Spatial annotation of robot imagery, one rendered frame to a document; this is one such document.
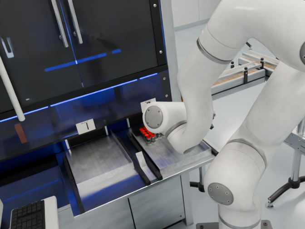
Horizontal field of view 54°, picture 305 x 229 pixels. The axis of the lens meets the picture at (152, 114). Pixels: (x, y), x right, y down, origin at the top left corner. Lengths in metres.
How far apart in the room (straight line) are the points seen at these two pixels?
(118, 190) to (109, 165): 0.18
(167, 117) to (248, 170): 0.23
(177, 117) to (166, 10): 0.78
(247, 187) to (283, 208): 1.70
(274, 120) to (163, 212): 1.50
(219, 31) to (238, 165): 0.31
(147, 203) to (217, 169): 1.25
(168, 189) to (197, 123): 1.25
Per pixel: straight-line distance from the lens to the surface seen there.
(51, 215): 1.43
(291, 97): 0.63
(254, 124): 0.69
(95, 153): 1.54
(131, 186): 1.31
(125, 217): 1.94
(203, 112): 0.74
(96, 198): 1.30
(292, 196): 2.52
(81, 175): 1.44
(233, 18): 0.61
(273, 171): 2.71
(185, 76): 0.71
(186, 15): 6.94
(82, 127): 1.51
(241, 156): 0.76
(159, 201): 1.98
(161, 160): 1.40
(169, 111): 0.79
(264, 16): 0.58
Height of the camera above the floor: 1.75
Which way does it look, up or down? 29 degrees down
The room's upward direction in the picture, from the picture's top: 9 degrees counter-clockwise
